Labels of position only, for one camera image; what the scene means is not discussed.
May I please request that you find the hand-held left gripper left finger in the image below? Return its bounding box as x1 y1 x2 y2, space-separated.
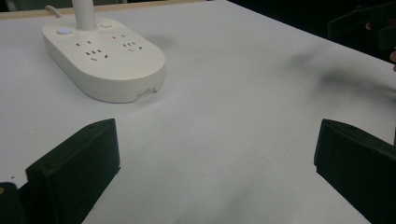
25 118 121 224

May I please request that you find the white power cable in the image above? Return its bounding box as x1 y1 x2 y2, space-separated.
44 5 64 19

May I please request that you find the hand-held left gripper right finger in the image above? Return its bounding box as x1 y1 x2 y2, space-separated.
313 119 396 224

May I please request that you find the white desk lamp with sockets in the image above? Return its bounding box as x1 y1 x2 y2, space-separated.
41 0 167 105

